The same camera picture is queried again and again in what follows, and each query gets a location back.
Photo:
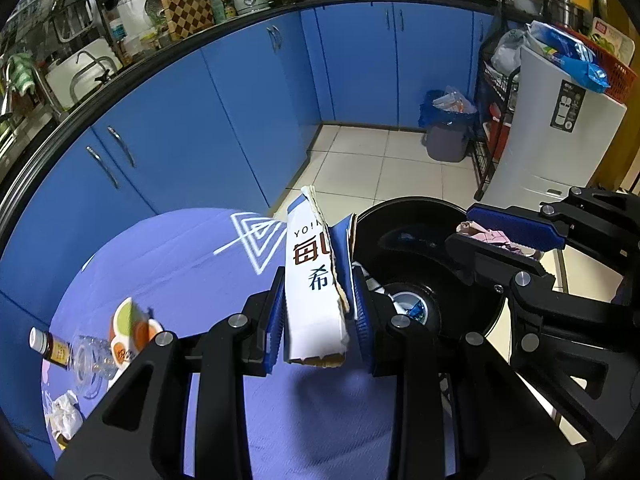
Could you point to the crumpled white tissue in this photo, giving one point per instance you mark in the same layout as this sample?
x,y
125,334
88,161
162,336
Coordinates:
x,y
65,415

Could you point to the pink paper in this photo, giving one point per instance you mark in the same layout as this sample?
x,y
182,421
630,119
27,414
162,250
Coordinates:
x,y
492,237

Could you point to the orange green snack wrapper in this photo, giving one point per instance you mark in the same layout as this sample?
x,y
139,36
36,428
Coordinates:
x,y
130,325

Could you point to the red plastic basket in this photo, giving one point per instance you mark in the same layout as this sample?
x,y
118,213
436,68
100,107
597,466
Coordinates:
x,y
622,80

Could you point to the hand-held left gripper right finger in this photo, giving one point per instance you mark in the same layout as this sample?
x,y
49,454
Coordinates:
x,y
361,310

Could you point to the grey bin with blue bag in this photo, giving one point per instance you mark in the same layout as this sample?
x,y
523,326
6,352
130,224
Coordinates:
x,y
445,142

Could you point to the white plastic bag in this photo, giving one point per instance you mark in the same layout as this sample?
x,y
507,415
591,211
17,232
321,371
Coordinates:
x,y
507,52

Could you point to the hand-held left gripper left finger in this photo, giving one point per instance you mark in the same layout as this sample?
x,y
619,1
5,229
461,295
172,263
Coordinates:
x,y
275,320

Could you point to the green striped cloth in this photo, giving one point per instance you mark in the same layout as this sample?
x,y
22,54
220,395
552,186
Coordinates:
x,y
20,72

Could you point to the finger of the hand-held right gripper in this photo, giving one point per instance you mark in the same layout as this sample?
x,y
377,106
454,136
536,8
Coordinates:
x,y
490,265
515,225

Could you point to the steel pot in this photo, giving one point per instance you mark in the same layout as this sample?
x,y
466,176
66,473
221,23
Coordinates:
x,y
565,12

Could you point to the clear plastic bottle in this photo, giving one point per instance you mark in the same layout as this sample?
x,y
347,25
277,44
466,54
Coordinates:
x,y
90,365

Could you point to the black kitchen countertop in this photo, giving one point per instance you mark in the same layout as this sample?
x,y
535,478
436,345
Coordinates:
x,y
250,21

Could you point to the small brown glass bottle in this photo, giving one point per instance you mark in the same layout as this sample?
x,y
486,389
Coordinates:
x,y
55,350

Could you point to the blue kitchen cabinets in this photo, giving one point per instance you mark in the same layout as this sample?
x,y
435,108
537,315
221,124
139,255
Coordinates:
x,y
225,120

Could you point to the white air purifier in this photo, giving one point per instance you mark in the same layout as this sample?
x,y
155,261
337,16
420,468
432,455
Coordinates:
x,y
540,150

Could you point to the black round trash bin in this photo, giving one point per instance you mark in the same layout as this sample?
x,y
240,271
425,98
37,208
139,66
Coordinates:
x,y
395,260

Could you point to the white blue cardboard carton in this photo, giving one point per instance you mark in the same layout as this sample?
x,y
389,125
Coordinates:
x,y
310,300

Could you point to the chrome faucet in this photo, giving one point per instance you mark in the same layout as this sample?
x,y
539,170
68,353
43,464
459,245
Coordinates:
x,y
100,62

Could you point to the checkered wooden cutting board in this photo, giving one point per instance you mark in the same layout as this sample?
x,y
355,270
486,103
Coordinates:
x,y
185,0

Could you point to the white plastic basin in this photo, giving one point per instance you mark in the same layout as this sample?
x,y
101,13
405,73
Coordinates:
x,y
60,85

